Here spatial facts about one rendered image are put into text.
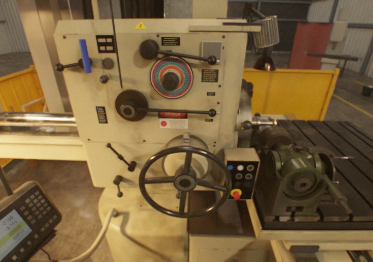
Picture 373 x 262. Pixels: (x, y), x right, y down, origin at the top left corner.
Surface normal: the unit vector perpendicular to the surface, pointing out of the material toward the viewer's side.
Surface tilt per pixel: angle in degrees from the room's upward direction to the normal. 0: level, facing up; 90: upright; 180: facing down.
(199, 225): 0
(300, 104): 90
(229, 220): 0
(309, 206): 90
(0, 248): 71
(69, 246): 0
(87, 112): 90
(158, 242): 90
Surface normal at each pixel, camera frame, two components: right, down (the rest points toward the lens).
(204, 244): -0.04, 0.47
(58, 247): 0.00, -0.88
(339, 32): -0.62, 0.37
